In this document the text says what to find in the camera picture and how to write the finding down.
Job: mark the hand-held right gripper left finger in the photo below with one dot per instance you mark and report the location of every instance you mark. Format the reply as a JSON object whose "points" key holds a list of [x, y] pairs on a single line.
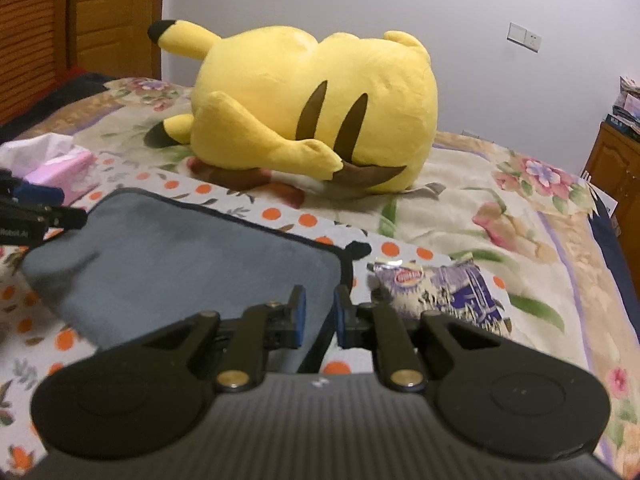
{"points": [[299, 317]]}

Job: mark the stack of books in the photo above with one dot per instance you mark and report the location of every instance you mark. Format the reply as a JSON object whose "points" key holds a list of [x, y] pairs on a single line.
{"points": [[627, 107]]}

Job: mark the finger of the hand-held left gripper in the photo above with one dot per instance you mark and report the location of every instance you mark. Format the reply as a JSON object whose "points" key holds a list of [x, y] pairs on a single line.
{"points": [[40, 194], [55, 216]]}

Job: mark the yellow plush toy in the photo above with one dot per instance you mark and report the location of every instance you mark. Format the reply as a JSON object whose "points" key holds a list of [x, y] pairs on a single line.
{"points": [[300, 110]]}

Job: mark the wooden louvered wardrobe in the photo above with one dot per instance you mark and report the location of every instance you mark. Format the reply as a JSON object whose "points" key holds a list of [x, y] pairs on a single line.
{"points": [[30, 25]]}

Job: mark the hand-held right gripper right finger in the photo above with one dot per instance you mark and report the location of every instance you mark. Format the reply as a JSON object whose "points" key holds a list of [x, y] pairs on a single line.
{"points": [[341, 319]]}

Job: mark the pink tissue pack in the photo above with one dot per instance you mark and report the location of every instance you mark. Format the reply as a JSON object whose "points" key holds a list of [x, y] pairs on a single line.
{"points": [[62, 172]]}

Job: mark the wooden door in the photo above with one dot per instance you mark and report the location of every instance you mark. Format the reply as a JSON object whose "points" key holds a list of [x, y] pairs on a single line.
{"points": [[120, 10]]}

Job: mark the dark cloth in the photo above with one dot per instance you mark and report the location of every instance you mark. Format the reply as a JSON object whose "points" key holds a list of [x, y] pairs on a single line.
{"points": [[55, 95]]}

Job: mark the grey towel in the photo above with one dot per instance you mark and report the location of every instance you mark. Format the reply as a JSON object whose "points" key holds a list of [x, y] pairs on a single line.
{"points": [[175, 260]]}

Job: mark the dark blue bed sheet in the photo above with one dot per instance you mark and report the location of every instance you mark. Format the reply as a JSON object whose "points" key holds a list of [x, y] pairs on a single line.
{"points": [[617, 270]]}

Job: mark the purple snack packet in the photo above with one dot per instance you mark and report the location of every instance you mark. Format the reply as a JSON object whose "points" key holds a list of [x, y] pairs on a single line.
{"points": [[440, 292]]}

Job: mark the wooden cabinet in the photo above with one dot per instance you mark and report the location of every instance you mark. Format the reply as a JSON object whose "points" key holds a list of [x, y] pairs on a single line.
{"points": [[612, 170]]}

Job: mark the floral blanket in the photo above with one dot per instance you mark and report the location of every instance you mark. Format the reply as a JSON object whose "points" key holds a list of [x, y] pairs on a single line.
{"points": [[450, 210]]}

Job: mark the white wall socket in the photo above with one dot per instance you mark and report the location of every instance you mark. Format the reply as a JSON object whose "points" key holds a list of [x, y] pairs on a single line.
{"points": [[524, 37]]}

